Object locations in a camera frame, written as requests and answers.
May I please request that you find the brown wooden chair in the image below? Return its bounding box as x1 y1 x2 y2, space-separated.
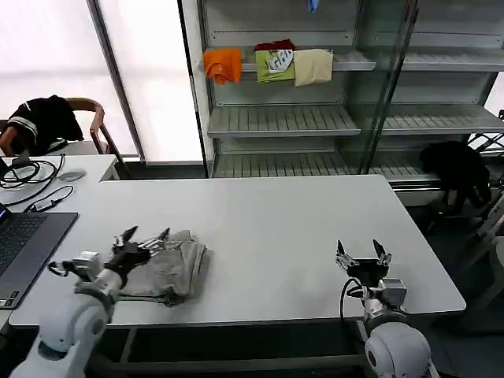
0 97 132 179

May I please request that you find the grey shelf rack with clothes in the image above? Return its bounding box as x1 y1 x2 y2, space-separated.
179 0 504 195

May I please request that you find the black jacket with white stripe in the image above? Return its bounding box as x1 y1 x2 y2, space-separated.
6 94 85 157

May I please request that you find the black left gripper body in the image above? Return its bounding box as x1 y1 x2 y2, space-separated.
103 241 153 277

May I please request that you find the grey computer mouse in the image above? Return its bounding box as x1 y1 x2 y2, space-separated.
57 169 87 183

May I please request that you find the pale folding frame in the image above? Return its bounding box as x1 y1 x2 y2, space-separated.
466 200 504 284

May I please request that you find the white table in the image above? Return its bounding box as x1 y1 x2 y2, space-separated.
8 174 468 374

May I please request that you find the grey printed t-shirt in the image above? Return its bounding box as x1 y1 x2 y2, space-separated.
117 230 215 309

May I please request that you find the thin cable with adapter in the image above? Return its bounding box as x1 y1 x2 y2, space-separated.
0 184 76 214

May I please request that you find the dark grey laptop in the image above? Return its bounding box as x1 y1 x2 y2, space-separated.
0 204 80 310

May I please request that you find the dark window frame post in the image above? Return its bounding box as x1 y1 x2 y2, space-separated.
86 0 149 163

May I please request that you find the coiled black cable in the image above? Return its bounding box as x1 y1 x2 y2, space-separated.
0 154 67 191

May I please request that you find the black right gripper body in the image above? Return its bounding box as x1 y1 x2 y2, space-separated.
346 258 390 287

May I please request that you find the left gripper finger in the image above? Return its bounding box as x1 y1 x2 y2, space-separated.
138 227 172 253
113 225 139 249

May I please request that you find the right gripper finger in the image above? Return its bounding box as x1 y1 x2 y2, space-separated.
335 239 358 269
372 238 393 268

